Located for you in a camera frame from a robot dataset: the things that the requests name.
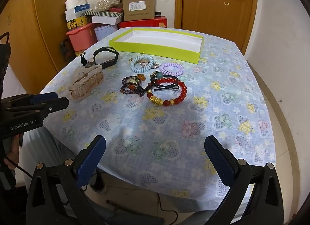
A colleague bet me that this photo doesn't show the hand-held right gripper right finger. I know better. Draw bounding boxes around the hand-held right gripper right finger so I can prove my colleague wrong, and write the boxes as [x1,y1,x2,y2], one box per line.
[204,135,284,225]

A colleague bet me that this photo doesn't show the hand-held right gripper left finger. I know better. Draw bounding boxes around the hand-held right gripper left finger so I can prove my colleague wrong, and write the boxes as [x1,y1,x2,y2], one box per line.
[25,135,107,225]

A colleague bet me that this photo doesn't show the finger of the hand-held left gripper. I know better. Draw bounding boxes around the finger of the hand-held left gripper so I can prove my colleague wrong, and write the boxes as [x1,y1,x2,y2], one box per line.
[6,97,69,118]
[2,92,59,106]

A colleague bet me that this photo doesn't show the beige hair claw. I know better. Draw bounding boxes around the beige hair claw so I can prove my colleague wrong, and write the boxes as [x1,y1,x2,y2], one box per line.
[67,64,104,100]

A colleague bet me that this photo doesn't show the small black hair clip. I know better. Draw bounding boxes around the small black hair clip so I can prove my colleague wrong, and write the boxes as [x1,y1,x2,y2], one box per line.
[79,52,96,68]

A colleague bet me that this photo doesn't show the black fitness band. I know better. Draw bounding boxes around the black fitness band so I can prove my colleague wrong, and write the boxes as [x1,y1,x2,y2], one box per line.
[93,46,120,68]

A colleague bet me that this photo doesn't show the red bead bracelet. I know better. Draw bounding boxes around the red bead bracelet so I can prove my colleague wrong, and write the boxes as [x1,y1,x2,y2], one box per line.
[146,77,188,107]

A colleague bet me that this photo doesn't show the dark bead bracelet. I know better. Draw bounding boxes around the dark bead bracelet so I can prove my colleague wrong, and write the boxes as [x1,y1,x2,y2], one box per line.
[120,75,141,94]

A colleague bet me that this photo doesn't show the light blue coil hair tie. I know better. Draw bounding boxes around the light blue coil hair tie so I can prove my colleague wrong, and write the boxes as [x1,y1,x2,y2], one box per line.
[130,55,154,74]

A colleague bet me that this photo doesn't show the brown beaded hair tie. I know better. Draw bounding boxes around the brown beaded hair tie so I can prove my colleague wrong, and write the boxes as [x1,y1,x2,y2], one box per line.
[129,73,155,98]

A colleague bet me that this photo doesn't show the purple coil hair tie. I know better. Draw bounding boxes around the purple coil hair tie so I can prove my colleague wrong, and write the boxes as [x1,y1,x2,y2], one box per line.
[158,62,184,76]

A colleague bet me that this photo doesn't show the gold chain bracelet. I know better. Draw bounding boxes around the gold chain bracelet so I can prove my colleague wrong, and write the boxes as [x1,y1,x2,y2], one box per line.
[131,58,151,68]

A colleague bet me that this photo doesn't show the black hair tie teal bead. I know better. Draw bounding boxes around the black hair tie teal bead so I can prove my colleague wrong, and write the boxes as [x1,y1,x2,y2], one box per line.
[149,70,186,93]

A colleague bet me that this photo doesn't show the yellow-green cardboard box tray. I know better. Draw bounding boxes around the yellow-green cardboard box tray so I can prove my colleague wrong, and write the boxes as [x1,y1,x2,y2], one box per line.
[108,27,204,65]

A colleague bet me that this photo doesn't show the person's left hand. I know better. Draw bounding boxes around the person's left hand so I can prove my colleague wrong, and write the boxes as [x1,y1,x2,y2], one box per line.
[2,133,24,171]

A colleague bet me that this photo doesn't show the person's grey trousers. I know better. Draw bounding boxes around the person's grey trousers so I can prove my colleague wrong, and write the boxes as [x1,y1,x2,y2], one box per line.
[22,127,81,184]

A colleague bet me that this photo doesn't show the floral tablecloth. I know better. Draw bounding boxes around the floral tablecloth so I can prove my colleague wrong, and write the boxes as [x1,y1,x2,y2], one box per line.
[39,27,278,207]

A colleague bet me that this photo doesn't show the pink plastic bin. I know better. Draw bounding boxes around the pink plastic bin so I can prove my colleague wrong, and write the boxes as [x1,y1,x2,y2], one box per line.
[66,23,97,52]

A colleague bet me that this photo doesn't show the wooden wardrobe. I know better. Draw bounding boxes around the wooden wardrobe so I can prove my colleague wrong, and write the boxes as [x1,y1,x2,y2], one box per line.
[0,0,75,97]

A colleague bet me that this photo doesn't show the yellow patterned tin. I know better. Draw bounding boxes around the yellow patterned tin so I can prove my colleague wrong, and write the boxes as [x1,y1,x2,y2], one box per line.
[66,16,88,30]

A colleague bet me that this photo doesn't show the light blue cylinder container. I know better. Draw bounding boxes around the light blue cylinder container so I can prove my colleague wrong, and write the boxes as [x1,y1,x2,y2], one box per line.
[94,25,118,42]

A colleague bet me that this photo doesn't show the white and blue box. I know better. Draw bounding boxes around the white and blue box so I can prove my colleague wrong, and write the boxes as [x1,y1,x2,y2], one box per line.
[65,4,91,22]

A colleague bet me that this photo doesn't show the large white paper roll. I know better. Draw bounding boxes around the large white paper roll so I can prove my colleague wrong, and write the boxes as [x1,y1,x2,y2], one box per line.
[65,0,88,12]

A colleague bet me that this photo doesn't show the green striped box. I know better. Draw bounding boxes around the green striped box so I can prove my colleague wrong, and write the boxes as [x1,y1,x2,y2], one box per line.
[84,9,123,19]

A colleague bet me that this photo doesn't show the clear bag of beige pieces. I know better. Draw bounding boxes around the clear bag of beige pieces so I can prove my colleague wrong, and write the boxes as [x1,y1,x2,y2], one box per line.
[96,0,122,11]

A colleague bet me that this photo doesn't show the large red box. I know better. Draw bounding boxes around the large red box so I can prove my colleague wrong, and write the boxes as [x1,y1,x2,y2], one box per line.
[118,16,168,29]

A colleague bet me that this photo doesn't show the brown cardboard box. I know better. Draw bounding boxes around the brown cardboard box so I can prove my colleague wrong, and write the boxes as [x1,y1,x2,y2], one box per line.
[121,0,155,22]

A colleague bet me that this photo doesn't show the wooden door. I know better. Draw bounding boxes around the wooden door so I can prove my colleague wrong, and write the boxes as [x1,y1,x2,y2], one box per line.
[175,0,258,54]

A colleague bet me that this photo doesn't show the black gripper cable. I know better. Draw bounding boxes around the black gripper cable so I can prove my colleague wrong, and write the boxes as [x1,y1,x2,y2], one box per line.
[3,157,33,179]

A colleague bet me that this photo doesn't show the black floor cable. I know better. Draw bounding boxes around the black floor cable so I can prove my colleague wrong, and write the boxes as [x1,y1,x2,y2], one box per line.
[157,193,180,223]

